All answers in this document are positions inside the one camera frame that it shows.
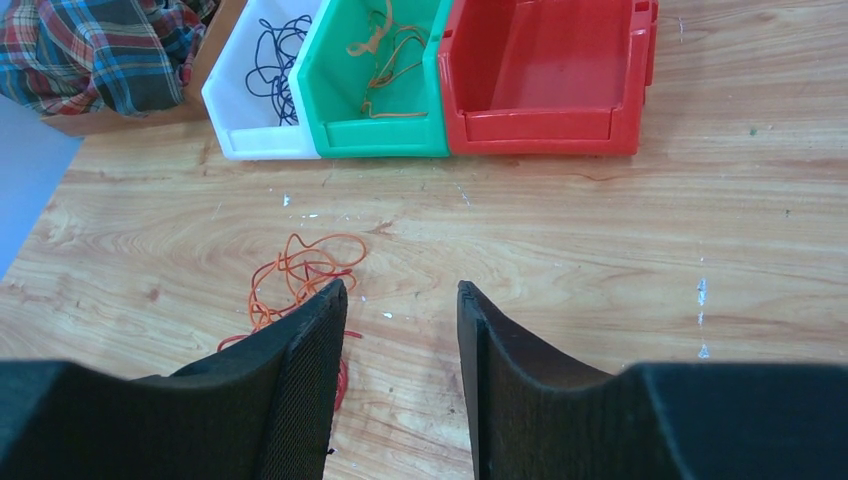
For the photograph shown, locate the red plastic bin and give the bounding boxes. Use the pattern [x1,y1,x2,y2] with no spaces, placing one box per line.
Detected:
[438,0,659,156]

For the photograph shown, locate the wooden tray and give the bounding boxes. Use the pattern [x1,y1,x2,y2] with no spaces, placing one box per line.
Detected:
[40,0,247,137]

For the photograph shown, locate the purple cable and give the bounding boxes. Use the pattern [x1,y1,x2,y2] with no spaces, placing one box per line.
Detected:
[245,14,314,127]

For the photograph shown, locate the white plastic bin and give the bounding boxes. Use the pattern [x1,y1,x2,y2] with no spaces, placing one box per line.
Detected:
[202,1,322,161]

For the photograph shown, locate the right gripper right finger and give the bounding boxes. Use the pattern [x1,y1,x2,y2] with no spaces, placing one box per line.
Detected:
[457,281,847,479]

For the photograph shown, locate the green plastic bin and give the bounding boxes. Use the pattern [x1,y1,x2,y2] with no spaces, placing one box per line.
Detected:
[295,0,453,158]

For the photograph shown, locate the plaid shirt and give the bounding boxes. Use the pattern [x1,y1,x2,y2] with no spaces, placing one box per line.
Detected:
[1,1,219,117]

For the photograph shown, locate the red orange cables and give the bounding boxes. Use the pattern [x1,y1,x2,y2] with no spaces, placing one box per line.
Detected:
[215,261,364,413]

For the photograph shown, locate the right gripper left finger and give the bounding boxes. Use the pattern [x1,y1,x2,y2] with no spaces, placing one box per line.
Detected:
[1,280,347,479]

